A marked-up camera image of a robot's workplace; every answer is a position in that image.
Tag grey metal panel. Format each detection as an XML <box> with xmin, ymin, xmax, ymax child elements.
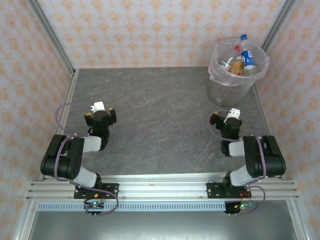
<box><xmin>26</xmin><ymin>211</ymin><xmax>298</xmax><ymax>240</ymax></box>

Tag clear plastic bin liner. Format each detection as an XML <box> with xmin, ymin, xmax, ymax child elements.
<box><xmin>207</xmin><ymin>36</ymin><xmax>271</xmax><ymax>87</ymax></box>

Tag aluminium frame post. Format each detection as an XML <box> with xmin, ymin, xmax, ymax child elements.
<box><xmin>26</xmin><ymin>0</ymin><xmax>77</xmax><ymax>76</ymax></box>
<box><xmin>263</xmin><ymin>0</ymin><xmax>299</xmax><ymax>50</ymax></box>

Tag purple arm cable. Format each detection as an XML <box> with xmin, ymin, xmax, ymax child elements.
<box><xmin>208</xmin><ymin>108</ymin><xmax>267</xmax><ymax>216</ymax></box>
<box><xmin>54</xmin><ymin>102</ymin><xmax>119</xmax><ymax>218</ymax></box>

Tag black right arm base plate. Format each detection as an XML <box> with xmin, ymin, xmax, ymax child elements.
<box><xmin>206</xmin><ymin>181</ymin><xmax>253</xmax><ymax>200</ymax></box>

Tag red cap teal label bottle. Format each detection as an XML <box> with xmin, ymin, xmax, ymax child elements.
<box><xmin>218</xmin><ymin>44</ymin><xmax>241</xmax><ymax>71</ymax></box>

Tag blue label plastic bottle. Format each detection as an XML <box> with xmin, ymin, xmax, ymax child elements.
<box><xmin>238</xmin><ymin>34</ymin><xmax>258</xmax><ymax>76</ymax></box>

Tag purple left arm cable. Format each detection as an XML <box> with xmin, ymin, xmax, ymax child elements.
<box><xmin>54</xmin><ymin>102</ymin><xmax>119</xmax><ymax>218</ymax></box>

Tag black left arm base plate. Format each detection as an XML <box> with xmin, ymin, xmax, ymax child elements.
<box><xmin>73</xmin><ymin>183</ymin><xmax>120</xmax><ymax>200</ymax></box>

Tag left controller circuit board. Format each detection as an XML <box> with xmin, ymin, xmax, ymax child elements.
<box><xmin>83</xmin><ymin>201</ymin><xmax>105</xmax><ymax>210</ymax></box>

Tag grey slotted cable duct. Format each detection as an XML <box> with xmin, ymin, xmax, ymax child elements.
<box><xmin>37</xmin><ymin>201</ymin><xmax>227</xmax><ymax>212</ymax></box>

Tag aluminium slotted mounting rail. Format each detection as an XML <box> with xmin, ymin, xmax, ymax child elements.
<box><xmin>26</xmin><ymin>172</ymin><xmax>301</xmax><ymax>201</ymax></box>

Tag red black power wires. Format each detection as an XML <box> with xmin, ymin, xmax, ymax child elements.
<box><xmin>94</xmin><ymin>186</ymin><xmax>111</xmax><ymax>202</ymax></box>
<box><xmin>238</xmin><ymin>189</ymin><xmax>253</xmax><ymax>202</ymax></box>

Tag amber bottle red white label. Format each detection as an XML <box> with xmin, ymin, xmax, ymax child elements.
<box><xmin>229</xmin><ymin>56</ymin><xmax>246</xmax><ymax>76</ymax></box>

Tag aluminium table side rail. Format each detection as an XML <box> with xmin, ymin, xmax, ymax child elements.
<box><xmin>39</xmin><ymin>68</ymin><xmax>80</xmax><ymax>181</ymax></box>
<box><xmin>252</xmin><ymin>84</ymin><xmax>287</xmax><ymax>181</ymax></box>

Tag right controller circuit board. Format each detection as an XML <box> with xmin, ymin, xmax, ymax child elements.
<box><xmin>224</xmin><ymin>201</ymin><xmax>256</xmax><ymax>215</ymax></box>

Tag aluminium lower frame rail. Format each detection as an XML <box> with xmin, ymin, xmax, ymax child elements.
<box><xmin>286</xmin><ymin>199</ymin><xmax>310</xmax><ymax>240</ymax></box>
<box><xmin>13</xmin><ymin>199</ymin><xmax>38</xmax><ymax>240</ymax></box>

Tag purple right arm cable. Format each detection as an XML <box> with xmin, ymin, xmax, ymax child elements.
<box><xmin>208</xmin><ymin>108</ymin><xmax>267</xmax><ymax>216</ymax></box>

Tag controller circuit board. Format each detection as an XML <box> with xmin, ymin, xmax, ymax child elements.
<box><xmin>83</xmin><ymin>201</ymin><xmax>105</xmax><ymax>210</ymax></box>
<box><xmin>224</xmin><ymin>201</ymin><xmax>256</xmax><ymax>215</ymax></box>

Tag clear plastic bin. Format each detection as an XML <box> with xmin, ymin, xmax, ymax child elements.
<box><xmin>206</xmin><ymin>36</ymin><xmax>270</xmax><ymax>108</ymax></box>

